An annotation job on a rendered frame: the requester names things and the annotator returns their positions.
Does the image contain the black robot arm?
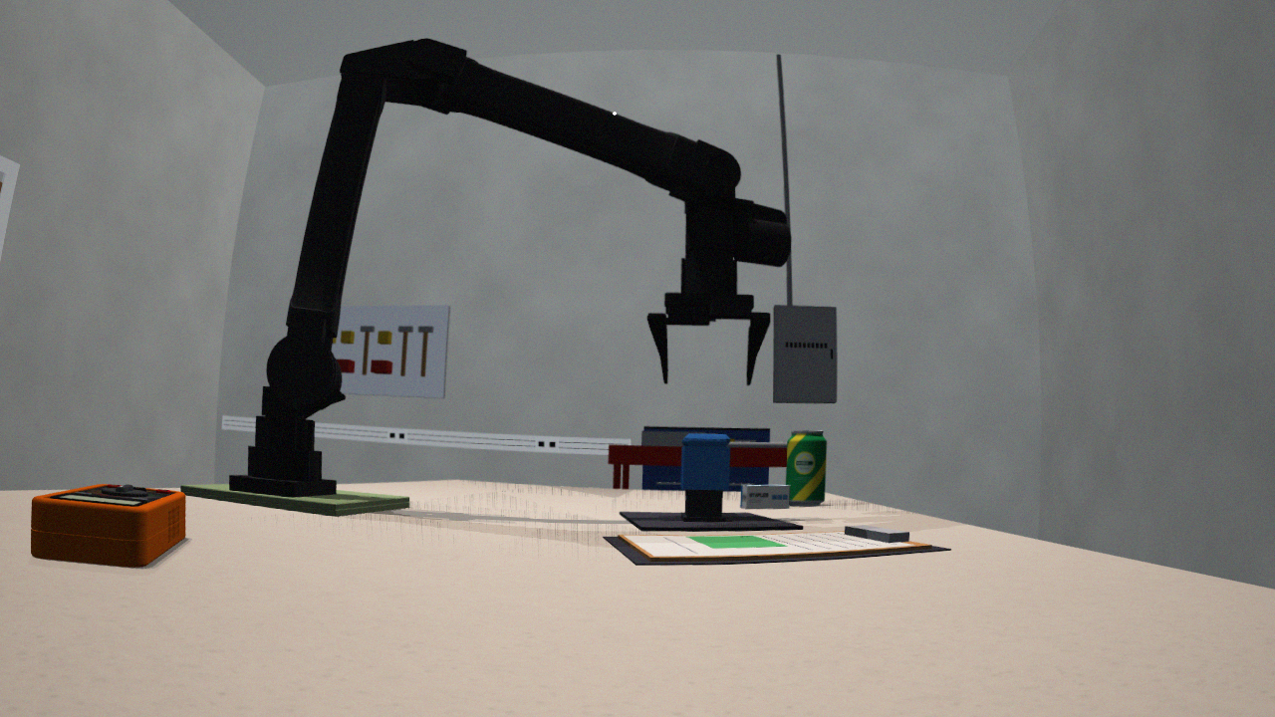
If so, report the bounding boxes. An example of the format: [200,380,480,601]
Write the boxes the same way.
[230,40,791,498]

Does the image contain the green and yellow drink can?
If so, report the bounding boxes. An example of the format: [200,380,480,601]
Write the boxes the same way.
[785,431,827,506]

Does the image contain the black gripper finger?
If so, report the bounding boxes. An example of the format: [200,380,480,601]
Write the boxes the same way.
[747,318,770,385]
[646,316,668,383]

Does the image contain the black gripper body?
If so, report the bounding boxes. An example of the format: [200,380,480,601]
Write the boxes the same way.
[648,250,770,327]

